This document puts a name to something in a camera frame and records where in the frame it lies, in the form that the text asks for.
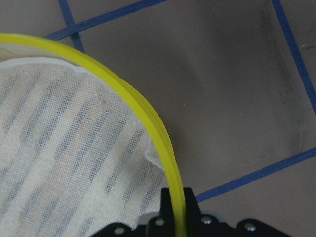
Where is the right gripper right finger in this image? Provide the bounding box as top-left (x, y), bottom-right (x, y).
top-left (184, 187), bottom-right (203, 237)

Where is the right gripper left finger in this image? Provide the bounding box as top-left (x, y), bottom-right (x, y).
top-left (145, 188), bottom-right (175, 237)

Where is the yellow steamer basket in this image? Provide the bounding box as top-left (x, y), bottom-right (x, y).
top-left (0, 33), bottom-right (187, 237)

